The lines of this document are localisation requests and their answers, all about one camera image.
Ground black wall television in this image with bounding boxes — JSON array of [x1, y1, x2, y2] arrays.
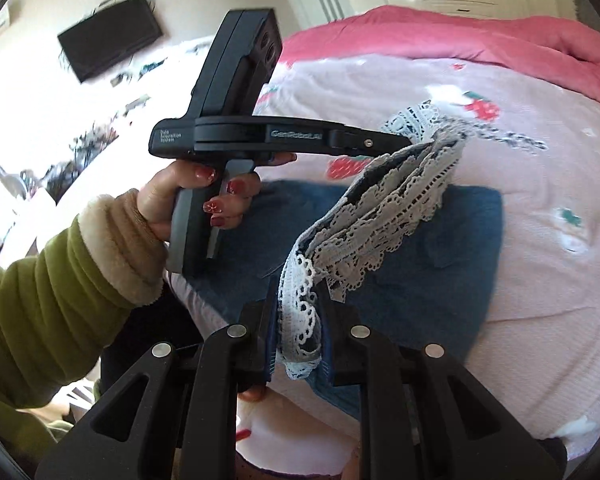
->
[[57, 0, 163, 82]]

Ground left hand red nails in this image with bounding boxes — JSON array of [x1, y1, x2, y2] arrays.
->
[[136, 152, 299, 244]]

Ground pink quilted comforter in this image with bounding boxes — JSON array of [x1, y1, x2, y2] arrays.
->
[[280, 6, 600, 103]]

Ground pink strawberry print bedsheet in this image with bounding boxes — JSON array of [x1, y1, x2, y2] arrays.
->
[[164, 53, 600, 478]]

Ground blue denim lace-trimmed pants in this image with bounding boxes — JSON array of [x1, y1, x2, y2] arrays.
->
[[168, 124, 504, 416]]

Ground white dresser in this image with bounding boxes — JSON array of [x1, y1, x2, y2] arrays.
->
[[0, 37, 211, 266]]

